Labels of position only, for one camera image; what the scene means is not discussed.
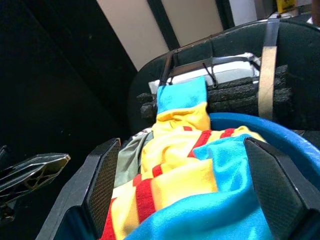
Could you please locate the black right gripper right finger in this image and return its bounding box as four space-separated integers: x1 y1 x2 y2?
243 136 320 240

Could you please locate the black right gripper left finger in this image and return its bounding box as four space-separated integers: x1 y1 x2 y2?
36 137 123 240

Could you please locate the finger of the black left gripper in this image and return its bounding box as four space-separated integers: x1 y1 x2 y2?
0 153 71 201

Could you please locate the yellow blue red garment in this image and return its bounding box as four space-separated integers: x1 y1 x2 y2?
99 75 274 240

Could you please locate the grey-green garment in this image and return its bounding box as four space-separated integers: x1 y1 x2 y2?
113 131 155 188

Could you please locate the blue plastic bucket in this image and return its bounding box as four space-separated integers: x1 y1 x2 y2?
208 111 320 177

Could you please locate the black foam block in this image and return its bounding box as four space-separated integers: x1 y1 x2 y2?
136 64 294 121

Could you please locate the black folding chair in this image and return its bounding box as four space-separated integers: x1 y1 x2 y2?
126 17 320 142

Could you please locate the yellow bag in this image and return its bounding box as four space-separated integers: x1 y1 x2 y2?
277 0 301 14

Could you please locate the tan strap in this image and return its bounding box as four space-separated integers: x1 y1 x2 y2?
257 18 281 119

